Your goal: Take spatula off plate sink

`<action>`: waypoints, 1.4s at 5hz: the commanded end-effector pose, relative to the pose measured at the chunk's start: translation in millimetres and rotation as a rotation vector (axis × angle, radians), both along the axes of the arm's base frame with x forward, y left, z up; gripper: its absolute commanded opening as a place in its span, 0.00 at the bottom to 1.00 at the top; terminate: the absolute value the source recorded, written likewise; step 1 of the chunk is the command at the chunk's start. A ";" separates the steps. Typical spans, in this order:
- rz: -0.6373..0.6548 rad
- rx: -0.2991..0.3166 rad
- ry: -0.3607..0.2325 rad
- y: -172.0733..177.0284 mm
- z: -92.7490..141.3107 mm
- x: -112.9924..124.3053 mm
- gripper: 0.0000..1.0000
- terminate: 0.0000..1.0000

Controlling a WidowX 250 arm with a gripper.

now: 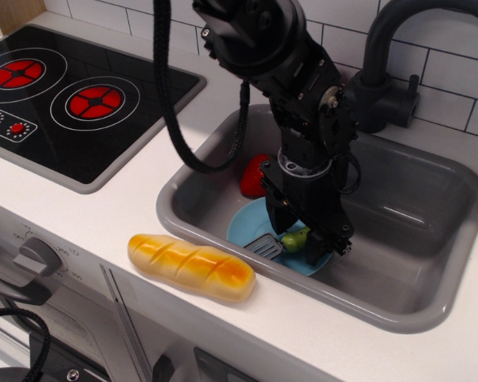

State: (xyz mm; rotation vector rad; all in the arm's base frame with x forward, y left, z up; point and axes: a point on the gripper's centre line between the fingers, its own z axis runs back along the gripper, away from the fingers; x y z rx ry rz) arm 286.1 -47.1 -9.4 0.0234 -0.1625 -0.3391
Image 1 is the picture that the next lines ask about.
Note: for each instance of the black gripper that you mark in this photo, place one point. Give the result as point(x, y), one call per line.
point(315, 202)

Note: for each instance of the green handled grey spatula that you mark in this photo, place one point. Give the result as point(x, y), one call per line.
point(269, 247)

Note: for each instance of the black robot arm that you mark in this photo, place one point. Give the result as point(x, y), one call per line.
point(267, 44)

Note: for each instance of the blue plastic plate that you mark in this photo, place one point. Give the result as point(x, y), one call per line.
point(252, 221)

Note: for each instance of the grey sink basin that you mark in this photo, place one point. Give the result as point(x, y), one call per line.
point(415, 217)

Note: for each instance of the red toy strawberry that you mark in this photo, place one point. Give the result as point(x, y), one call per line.
point(250, 184)

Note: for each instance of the toy bread loaf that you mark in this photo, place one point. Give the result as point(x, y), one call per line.
point(201, 269)

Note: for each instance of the dark grey faucet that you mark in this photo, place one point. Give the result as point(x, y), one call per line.
point(374, 98)

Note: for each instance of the black toy stove top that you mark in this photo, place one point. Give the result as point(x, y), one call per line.
point(72, 111)

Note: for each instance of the grey oven knob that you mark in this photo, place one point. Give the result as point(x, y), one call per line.
point(37, 257)

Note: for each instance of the wooden side panel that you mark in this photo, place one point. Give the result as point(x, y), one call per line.
point(16, 13)

